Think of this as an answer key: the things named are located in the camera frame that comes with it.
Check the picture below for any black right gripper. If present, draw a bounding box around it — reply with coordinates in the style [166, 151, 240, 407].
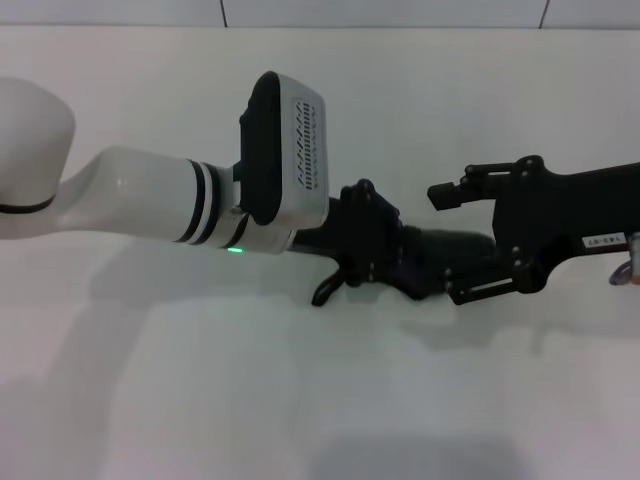
[426, 155, 640, 307]

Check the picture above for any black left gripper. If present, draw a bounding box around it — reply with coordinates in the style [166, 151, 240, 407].
[291, 178, 442, 302]

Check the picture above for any dark blue rag with strap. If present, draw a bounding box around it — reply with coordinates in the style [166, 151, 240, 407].
[310, 224, 499, 307]

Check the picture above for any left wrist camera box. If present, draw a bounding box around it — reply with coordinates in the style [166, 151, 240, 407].
[238, 71, 330, 229]

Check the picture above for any right gripper cable with plug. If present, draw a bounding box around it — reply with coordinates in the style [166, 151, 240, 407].
[608, 257, 632, 286]

